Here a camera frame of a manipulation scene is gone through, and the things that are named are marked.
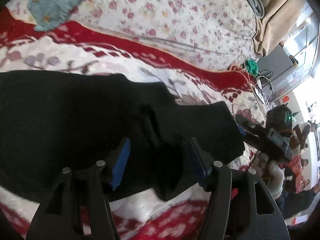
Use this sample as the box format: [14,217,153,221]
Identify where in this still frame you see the black pants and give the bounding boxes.
[1,70,245,202]

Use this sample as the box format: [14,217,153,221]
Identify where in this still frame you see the white gloved right hand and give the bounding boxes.
[251,152,284,200]

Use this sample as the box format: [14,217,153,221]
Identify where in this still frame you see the floral quilt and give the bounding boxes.
[4,0,259,71]

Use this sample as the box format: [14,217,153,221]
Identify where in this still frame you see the beige curtain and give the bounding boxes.
[253,0,306,57]

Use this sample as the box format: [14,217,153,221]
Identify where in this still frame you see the green yarn bundle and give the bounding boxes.
[245,60,259,77]

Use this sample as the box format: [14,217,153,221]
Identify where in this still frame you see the dark sleeved right forearm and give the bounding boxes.
[275,183,319,219]

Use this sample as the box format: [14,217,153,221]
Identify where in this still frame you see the red white floral blanket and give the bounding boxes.
[1,8,266,239]

